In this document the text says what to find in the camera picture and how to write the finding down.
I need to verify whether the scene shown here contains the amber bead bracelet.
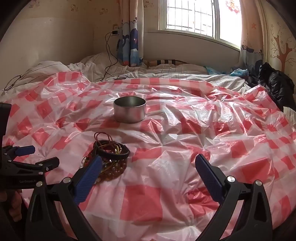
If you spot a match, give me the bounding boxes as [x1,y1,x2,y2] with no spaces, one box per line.
[82,155,128,185]

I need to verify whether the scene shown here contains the cartoon print curtain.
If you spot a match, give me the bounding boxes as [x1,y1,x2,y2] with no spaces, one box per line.
[239,0,264,70]
[116,0,145,67]

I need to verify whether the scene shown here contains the tree print wardrobe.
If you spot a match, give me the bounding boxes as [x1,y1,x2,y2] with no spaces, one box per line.
[261,0,296,75]

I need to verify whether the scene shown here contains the round metal tin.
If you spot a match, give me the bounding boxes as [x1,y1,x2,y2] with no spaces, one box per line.
[113,97,147,123]

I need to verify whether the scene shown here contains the black bag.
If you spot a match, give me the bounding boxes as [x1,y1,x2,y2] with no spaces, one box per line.
[246,62,295,112]

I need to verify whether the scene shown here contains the person's left hand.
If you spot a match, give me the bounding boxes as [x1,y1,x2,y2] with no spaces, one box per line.
[0,189,23,222]

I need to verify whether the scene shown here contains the black charging cable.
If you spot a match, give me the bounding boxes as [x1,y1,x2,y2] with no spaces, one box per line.
[99,31,130,81]

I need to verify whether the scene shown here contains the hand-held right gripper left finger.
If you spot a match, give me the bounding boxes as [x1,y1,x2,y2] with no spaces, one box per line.
[25,155,103,241]

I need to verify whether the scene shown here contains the window with metal bars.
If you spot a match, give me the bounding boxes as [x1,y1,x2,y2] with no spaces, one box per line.
[158,0,242,50]

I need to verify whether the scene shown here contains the white striped duvet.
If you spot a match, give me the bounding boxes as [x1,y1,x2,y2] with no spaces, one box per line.
[0,51,253,98]

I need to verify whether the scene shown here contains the red checkered plastic sheet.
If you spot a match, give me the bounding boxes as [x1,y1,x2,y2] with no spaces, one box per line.
[0,71,296,241]

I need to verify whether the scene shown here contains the striped pillow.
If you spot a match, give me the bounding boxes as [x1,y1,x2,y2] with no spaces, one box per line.
[144,59,208,70]

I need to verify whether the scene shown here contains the blue plastic bag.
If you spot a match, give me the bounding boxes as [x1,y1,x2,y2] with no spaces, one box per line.
[230,68,249,77]

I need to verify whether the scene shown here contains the red cord hair ties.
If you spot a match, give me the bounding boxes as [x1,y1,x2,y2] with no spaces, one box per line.
[93,132,114,149]

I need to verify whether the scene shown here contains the black braided leather bracelet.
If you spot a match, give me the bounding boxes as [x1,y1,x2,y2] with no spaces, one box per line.
[93,140,130,161]

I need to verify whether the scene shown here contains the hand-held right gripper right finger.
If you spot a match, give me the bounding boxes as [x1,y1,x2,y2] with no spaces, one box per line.
[195,154,273,241]

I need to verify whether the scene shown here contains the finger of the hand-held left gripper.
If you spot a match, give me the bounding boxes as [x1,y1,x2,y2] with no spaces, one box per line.
[2,146,36,163]
[5,157,60,174]

